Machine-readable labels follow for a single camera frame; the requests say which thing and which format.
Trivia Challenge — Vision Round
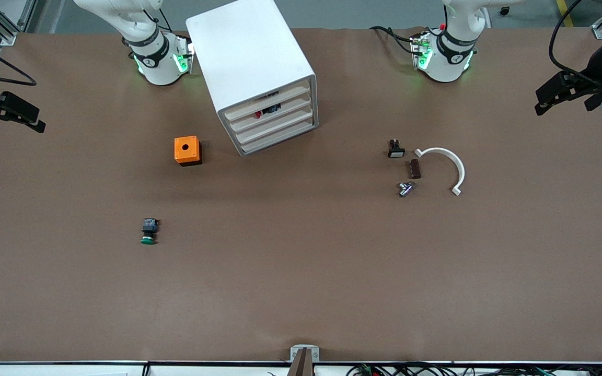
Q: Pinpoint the white curved pipe clamp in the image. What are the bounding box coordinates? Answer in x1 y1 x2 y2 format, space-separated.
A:
414 147 466 196

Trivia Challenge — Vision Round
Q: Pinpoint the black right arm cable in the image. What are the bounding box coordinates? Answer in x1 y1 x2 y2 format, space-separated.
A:
0 34 38 87

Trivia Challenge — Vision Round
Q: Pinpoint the white table edge rail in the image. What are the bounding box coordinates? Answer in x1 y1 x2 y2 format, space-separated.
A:
0 360 602 376

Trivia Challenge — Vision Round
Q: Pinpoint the tangled cable bundle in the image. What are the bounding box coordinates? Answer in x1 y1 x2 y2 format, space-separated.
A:
345 362 602 376

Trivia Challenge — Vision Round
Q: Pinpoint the green push button switch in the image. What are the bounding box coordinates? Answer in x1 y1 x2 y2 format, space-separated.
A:
140 218 159 245

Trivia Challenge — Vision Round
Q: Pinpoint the white drawer cabinet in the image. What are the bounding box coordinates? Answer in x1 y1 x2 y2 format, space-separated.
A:
186 0 319 157

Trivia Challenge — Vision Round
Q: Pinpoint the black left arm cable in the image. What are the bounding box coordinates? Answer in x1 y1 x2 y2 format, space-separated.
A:
548 0 602 84

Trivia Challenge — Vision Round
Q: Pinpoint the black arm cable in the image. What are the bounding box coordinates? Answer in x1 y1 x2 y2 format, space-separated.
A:
0 34 38 87
548 0 602 84

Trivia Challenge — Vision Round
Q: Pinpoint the grey metal table bracket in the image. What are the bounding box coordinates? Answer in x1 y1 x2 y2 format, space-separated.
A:
290 345 320 363

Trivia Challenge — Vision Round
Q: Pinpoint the black base power cable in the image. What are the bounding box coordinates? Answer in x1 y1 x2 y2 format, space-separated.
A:
369 25 418 53

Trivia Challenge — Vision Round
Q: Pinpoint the orange button enclosure box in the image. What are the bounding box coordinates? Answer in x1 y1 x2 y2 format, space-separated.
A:
174 135 203 167

